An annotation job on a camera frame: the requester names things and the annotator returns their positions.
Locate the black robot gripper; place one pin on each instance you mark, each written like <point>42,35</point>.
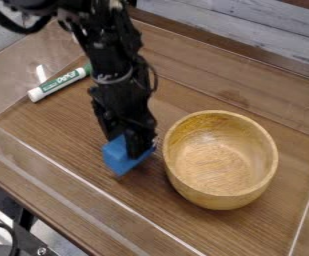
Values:
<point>121,107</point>

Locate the blue foam block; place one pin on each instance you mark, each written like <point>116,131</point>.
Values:
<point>117,159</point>

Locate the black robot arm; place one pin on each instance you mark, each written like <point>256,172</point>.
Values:
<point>125,78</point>

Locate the light wooden bowl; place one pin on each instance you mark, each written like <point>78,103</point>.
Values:
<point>221,159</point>

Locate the green white dry-erase marker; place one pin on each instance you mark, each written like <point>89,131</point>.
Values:
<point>52,86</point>

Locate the black metal stand base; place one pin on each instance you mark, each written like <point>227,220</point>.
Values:
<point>29,245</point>

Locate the clear acrylic front wall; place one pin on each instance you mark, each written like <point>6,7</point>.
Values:
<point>97,221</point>

